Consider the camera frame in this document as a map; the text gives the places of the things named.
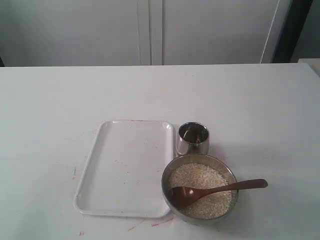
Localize brown wooden spoon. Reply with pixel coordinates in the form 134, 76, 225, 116
167, 179, 268, 209

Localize small steel cup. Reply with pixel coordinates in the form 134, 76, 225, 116
176, 122, 210, 156

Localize steel bowl of rice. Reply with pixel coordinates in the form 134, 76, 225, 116
161, 154, 239, 224

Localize white rectangular plastic tray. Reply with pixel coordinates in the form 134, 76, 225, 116
73, 120, 175, 219

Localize white cabinet doors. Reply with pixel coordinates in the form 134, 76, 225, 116
0, 0, 291, 67

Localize dark post at right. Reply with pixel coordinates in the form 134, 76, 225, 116
271, 0, 320, 64

